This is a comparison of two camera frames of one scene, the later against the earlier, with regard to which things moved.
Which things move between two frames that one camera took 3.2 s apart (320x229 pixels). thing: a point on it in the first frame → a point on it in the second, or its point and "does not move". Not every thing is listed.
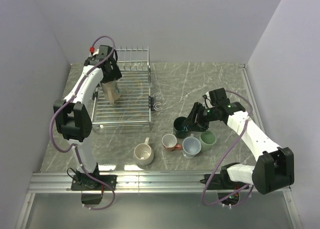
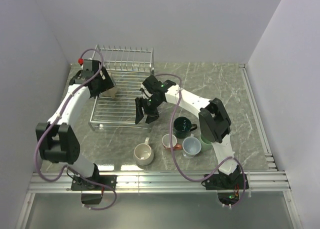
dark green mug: (180, 131) does not move
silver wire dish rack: (132, 109) does not move
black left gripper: (115, 74) → (106, 83)
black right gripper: (197, 108) → (140, 102)
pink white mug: (169, 141) does not move
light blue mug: (190, 146) does not move
